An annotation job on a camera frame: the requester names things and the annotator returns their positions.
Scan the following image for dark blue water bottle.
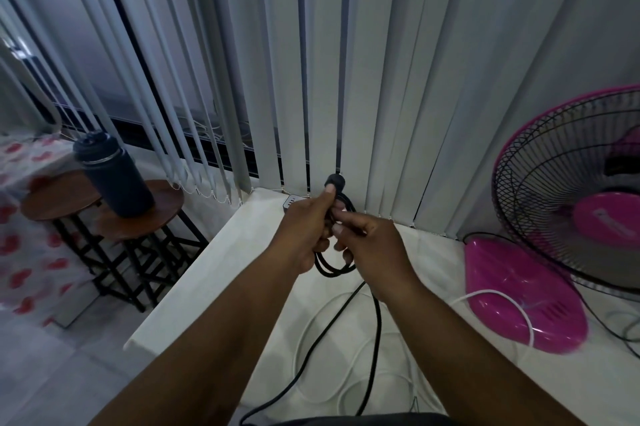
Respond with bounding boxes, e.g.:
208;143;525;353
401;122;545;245
72;131;156;219

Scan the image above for person's right hand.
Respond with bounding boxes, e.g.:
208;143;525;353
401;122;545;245
332;210;427;305

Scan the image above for thin white cable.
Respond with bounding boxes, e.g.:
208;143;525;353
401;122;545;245
294;291;426;416

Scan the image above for pink table fan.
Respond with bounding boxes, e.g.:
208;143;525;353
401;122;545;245
462;83;640;356

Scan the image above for black window frame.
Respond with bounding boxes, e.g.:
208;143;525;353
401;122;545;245
0;0;351;186

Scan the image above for person's left hand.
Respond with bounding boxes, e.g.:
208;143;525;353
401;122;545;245
271;189;337;276

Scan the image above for person's left forearm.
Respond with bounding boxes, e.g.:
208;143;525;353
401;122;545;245
89;250;307;426

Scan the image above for thin black fan cable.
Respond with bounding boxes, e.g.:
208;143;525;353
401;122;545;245
570;281;640;359

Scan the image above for round wooden stool black legs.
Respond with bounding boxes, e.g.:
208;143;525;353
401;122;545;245
94;180;210;312
21;172;147;314

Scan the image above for white cloth with red hearts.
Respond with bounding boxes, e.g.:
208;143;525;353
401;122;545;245
0;133;103;329

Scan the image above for thick white cable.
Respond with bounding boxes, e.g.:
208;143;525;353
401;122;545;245
336;290;536;416

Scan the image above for black power cable with plug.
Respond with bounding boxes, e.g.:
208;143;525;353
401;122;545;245
239;173;384;426

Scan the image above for person's dark clothing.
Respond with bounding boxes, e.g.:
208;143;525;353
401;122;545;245
240;412;452;426

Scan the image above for white vertical blinds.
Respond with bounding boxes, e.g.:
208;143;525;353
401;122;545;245
0;0;640;242

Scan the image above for person's right forearm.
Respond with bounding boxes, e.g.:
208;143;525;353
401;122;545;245
384;282;587;426

